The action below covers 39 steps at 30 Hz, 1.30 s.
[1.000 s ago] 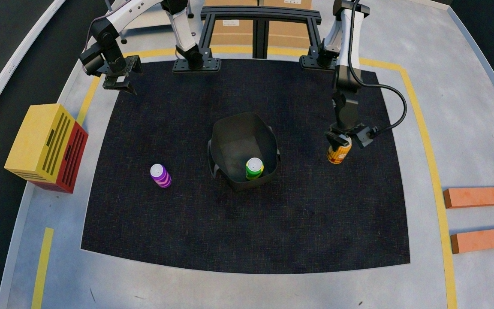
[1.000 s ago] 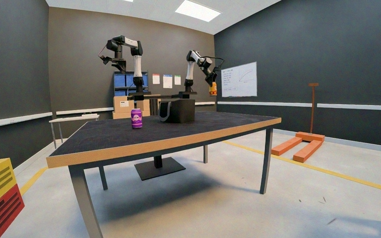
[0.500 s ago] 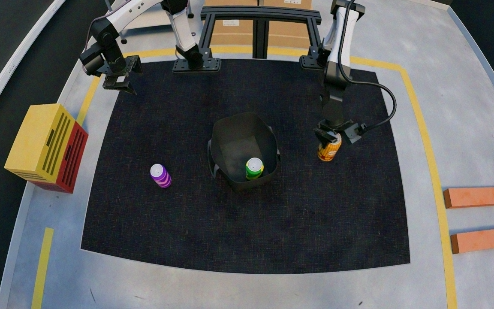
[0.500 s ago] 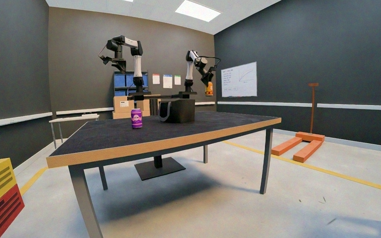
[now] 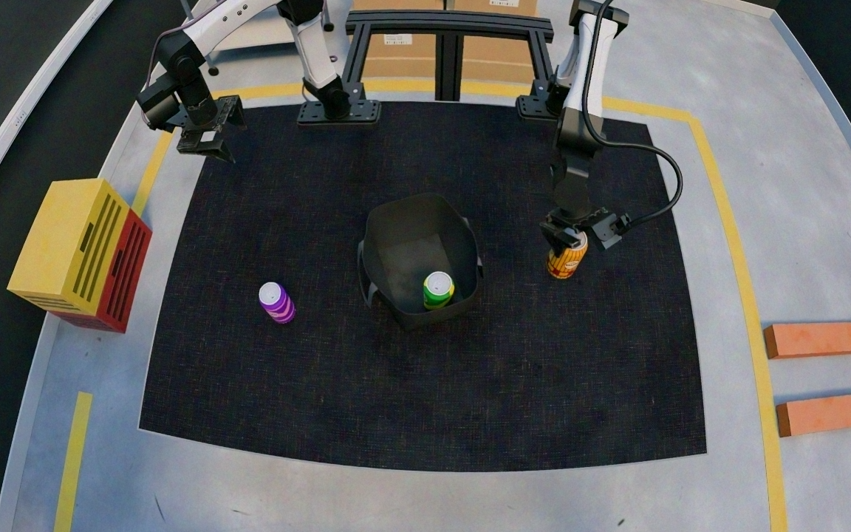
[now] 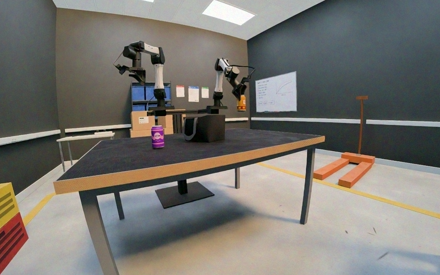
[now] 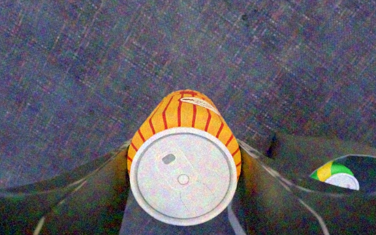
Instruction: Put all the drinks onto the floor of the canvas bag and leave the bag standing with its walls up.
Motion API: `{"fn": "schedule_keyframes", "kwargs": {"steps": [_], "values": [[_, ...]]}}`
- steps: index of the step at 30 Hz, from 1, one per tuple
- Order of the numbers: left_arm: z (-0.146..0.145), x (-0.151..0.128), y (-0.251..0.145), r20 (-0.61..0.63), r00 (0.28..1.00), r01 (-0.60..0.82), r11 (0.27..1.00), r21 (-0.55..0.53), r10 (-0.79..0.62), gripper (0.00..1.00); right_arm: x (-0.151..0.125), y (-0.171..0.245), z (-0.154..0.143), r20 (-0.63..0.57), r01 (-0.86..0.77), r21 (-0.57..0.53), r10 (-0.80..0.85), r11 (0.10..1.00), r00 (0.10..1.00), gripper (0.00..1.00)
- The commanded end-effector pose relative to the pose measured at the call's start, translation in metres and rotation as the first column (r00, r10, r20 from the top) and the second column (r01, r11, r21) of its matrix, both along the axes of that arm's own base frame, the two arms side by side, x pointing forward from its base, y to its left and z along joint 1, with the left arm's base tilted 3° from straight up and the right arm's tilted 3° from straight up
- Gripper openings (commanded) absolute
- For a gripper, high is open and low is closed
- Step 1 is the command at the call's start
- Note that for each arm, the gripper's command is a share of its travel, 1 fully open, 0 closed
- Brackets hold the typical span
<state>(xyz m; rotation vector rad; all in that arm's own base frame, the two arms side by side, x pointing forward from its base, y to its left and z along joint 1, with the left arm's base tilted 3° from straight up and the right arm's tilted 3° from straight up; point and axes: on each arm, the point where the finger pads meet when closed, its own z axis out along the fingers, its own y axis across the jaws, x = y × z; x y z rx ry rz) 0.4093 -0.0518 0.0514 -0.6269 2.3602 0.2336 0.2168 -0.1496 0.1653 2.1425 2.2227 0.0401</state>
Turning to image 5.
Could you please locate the purple drink can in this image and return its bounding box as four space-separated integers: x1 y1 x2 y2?
259 282 295 324

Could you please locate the orange striped drink can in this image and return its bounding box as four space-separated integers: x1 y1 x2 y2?
546 227 587 278

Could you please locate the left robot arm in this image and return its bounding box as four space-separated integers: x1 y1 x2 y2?
518 0 631 253

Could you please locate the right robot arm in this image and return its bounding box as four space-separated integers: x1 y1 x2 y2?
136 0 380 134

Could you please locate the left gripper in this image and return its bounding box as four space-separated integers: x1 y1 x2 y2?
539 197 611 258

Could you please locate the green and yellow drink can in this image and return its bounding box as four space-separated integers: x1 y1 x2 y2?
423 272 454 312

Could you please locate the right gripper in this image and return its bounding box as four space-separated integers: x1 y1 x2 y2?
176 90 247 163

